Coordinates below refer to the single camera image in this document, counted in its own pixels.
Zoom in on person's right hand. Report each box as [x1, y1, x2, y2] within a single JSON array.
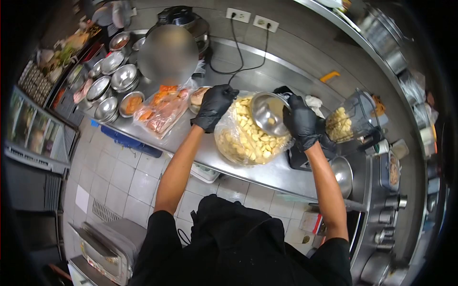
[[274, 86, 327, 152]]

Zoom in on person's left hand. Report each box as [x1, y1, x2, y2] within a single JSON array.
[[190, 84, 239, 134]]

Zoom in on person's left fingers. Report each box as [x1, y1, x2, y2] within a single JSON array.
[[211, 84, 239, 108]]

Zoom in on person's right fingers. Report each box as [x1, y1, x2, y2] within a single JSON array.
[[274, 86, 305, 116]]

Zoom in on small steel bowl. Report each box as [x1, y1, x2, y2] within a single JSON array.
[[249, 92, 291, 137]]

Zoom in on plastic bag of yellow chunks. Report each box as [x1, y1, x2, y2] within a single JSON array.
[[214, 91, 295, 166]]

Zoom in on white cloth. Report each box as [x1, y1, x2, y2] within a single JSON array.
[[304, 95, 325, 119]]

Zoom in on steel bowl with buns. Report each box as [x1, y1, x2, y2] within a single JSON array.
[[188, 86, 212, 115]]

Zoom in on clear blender jar with chunks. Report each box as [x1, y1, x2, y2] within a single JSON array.
[[325, 89, 380, 144]]

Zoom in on black box appliance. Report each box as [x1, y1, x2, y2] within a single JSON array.
[[288, 135, 338, 172]]

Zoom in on plastic bag of orange food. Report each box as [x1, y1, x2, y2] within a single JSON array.
[[133, 79, 198, 140]]

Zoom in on white plastic container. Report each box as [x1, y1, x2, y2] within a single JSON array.
[[190, 163, 221, 184]]

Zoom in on large steel bowl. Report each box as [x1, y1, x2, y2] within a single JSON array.
[[330, 156, 354, 199]]

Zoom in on black lidded cooker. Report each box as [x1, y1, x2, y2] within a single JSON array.
[[156, 5, 212, 55]]

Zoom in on cluster of steel bowls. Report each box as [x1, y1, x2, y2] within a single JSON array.
[[66, 31, 147, 124]]

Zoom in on blue crate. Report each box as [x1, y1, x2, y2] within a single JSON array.
[[100, 125, 164, 159]]

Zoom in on steel tray with food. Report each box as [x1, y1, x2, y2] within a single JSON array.
[[379, 150, 402, 191]]

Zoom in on red and white packet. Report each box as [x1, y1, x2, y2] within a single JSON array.
[[300, 211, 323, 235]]

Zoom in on person's body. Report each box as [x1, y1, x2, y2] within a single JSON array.
[[129, 194, 353, 286]]

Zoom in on steel stove with knobs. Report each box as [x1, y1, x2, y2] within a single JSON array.
[[350, 148, 430, 286]]

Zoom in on food prep counter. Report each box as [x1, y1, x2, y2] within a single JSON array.
[[17, 21, 105, 109]]

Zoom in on glass display fridge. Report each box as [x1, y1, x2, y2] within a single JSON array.
[[4, 86, 80, 176]]

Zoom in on orange handled tool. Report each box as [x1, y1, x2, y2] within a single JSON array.
[[319, 70, 341, 84]]

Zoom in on black power cable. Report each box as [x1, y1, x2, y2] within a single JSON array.
[[228, 24, 271, 86], [209, 14, 245, 75]]

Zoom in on white wall socket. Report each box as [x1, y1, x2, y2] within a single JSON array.
[[253, 15, 280, 33], [226, 7, 251, 24]]

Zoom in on steel wall shelf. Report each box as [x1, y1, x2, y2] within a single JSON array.
[[295, 0, 442, 159]]

